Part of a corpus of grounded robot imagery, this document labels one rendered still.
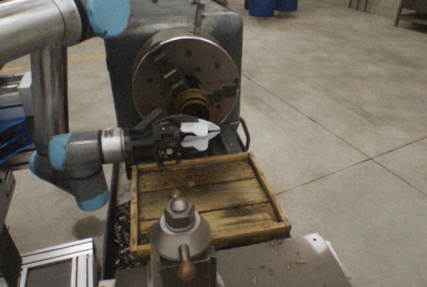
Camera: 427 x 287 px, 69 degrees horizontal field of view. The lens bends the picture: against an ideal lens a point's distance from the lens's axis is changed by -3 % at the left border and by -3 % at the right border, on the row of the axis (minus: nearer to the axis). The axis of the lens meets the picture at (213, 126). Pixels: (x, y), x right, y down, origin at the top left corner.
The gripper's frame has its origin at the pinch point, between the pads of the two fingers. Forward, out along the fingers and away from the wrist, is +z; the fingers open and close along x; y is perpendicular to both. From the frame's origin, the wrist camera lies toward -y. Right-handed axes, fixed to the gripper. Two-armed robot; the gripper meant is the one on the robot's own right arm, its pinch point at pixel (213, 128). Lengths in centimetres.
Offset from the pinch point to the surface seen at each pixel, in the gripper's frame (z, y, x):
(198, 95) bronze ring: -1.7, -11.1, 3.3
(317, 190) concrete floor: 88, -81, -111
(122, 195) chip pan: -31, -42, -55
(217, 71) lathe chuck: 5.7, -22.7, 4.7
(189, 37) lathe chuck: -1.7, -22.9, 15.0
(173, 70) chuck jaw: -7.0, -17.9, 8.1
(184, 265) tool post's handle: -11.4, 39.0, 7.1
